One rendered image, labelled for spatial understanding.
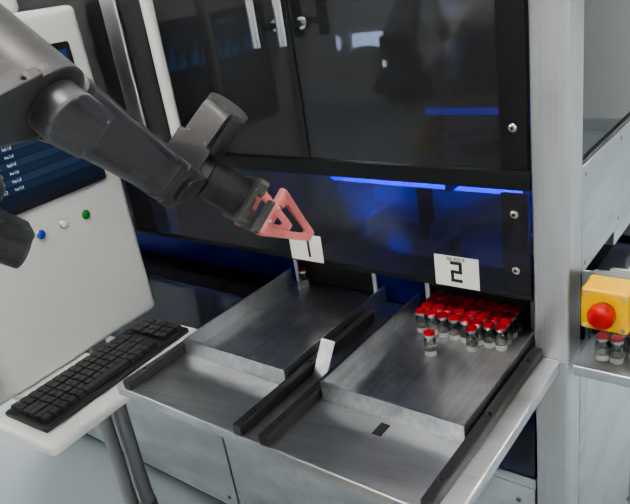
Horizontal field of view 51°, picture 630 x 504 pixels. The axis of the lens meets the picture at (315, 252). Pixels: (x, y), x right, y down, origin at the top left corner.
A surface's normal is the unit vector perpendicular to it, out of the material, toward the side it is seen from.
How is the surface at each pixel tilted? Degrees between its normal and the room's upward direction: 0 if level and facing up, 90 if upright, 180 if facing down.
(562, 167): 90
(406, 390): 0
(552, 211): 90
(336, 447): 0
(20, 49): 46
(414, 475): 0
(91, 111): 132
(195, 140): 78
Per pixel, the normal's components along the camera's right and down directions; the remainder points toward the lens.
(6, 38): 0.30, -0.44
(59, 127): 0.77, 0.63
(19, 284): 0.83, 0.11
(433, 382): -0.15, -0.91
